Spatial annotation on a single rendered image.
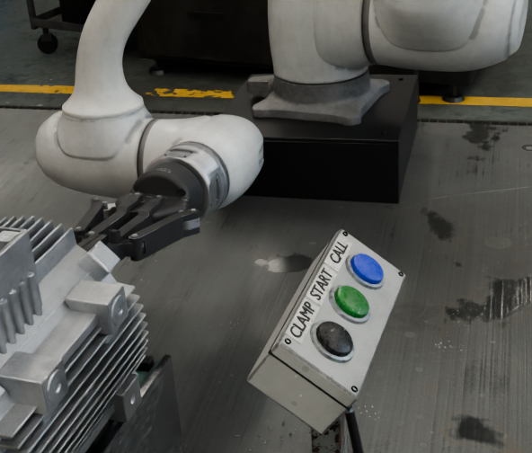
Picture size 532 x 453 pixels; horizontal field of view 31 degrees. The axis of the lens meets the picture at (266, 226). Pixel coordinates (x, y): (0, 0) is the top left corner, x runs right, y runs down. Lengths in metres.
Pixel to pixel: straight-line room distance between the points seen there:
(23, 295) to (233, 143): 0.47
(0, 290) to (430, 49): 0.85
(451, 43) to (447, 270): 0.32
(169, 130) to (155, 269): 0.24
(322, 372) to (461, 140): 1.04
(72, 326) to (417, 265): 0.65
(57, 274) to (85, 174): 0.43
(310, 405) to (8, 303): 0.23
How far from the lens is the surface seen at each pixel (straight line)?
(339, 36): 1.44
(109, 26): 1.15
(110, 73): 1.18
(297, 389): 0.69
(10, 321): 0.72
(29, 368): 0.70
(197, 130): 1.14
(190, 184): 1.04
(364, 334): 0.73
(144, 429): 0.90
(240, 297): 1.24
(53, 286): 0.78
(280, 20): 1.47
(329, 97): 1.49
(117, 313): 0.76
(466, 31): 1.36
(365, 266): 0.77
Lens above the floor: 1.48
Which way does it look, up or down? 29 degrees down
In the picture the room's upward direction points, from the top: 4 degrees counter-clockwise
